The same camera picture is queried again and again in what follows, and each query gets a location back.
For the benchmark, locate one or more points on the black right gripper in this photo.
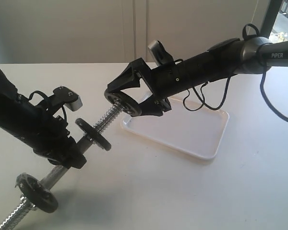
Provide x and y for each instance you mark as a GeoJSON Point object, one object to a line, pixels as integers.
{"type": "Point", "coordinates": [163, 82]}

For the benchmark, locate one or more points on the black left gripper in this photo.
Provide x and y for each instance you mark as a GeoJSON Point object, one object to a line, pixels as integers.
{"type": "Point", "coordinates": [43, 128]}

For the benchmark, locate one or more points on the black weight plate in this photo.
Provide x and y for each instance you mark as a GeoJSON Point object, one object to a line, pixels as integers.
{"type": "Point", "coordinates": [128, 104]}

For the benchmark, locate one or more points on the chrome dumbbell bar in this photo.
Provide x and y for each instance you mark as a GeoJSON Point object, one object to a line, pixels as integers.
{"type": "Point", "coordinates": [20, 211]}

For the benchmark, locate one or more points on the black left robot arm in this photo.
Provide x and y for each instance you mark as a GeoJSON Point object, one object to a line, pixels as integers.
{"type": "Point", "coordinates": [9, 90]}

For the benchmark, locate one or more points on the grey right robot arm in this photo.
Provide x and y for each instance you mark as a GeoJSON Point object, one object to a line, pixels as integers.
{"type": "Point", "coordinates": [144, 91]}

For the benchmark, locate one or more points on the black plate far end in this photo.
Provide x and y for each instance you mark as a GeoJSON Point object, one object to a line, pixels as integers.
{"type": "Point", "coordinates": [93, 134]}

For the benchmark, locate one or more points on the black plate end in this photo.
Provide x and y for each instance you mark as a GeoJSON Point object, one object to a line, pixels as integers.
{"type": "Point", "coordinates": [93, 134]}
{"type": "Point", "coordinates": [36, 193]}

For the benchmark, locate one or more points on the black plate near end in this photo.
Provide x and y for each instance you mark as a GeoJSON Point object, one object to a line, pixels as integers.
{"type": "Point", "coordinates": [36, 193]}

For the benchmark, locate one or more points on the chrome collar nut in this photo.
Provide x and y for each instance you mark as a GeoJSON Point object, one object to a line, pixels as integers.
{"type": "Point", "coordinates": [29, 205]}

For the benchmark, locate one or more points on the white plastic tray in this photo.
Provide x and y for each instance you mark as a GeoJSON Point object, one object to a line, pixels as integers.
{"type": "Point", "coordinates": [197, 134]}

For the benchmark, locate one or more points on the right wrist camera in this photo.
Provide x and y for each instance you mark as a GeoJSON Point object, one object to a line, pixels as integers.
{"type": "Point", "coordinates": [159, 54]}

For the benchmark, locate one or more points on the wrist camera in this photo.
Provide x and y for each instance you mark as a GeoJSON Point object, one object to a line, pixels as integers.
{"type": "Point", "coordinates": [159, 54]}
{"type": "Point", "coordinates": [69, 98]}

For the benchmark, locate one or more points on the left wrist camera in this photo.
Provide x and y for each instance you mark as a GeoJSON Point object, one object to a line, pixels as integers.
{"type": "Point", "coordinates": [69, 98]}

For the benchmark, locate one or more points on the dark window frame post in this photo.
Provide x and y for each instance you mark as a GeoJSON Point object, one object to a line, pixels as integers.
{"type": "Point", "coordinates": [270, 17]}

